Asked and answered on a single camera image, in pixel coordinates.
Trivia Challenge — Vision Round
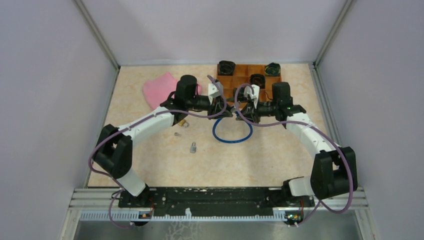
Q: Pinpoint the blue ethernet cable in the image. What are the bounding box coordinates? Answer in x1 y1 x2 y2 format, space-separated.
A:
212 114 254 145

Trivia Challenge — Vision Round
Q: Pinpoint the wooden compartment tray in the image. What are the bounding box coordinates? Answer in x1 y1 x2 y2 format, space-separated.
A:
216 64 283 102

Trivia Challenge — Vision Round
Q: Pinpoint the grey combination lock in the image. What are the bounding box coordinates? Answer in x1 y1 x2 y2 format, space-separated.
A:
189 142 197 154

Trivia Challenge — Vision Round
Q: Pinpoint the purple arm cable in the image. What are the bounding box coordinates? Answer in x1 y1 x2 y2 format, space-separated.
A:
233 82 355 228
87 74 228 229

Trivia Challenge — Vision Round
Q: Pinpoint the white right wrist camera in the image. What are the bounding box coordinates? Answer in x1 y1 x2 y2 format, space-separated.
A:
243 84 260 109

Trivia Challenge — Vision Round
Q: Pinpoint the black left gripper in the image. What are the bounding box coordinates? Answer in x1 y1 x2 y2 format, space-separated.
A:
187 95 234 121

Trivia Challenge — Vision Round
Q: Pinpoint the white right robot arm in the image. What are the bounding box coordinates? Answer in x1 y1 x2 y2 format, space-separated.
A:
233 82 358 206

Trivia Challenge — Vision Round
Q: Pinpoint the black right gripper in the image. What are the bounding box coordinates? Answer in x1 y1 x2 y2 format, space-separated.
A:
235 97 278 124

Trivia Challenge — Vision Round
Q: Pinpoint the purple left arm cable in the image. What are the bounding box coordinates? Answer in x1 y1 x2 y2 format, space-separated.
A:
87 74 228 229

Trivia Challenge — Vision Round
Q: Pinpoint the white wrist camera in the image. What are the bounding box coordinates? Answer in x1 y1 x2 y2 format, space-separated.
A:
243 84 260 109
207 82 223 104

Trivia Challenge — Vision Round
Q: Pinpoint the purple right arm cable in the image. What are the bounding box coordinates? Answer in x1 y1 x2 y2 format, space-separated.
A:
233 82 355 228

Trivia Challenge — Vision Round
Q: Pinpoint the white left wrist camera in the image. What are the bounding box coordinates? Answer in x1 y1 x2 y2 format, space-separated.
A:
207 82 223 104

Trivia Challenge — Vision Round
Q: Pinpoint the grey slotted cable duct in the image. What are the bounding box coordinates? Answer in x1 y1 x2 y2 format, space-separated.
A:
79 207 301 222

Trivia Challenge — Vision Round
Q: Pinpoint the brass padlock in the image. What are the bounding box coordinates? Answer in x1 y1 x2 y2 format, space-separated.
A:
178 119 190 128

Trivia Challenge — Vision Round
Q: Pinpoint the pink cloth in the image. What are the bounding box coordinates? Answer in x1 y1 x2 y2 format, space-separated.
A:
142 71 204 112

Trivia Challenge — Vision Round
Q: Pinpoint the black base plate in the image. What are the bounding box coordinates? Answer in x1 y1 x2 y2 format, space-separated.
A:
118 185 315 217

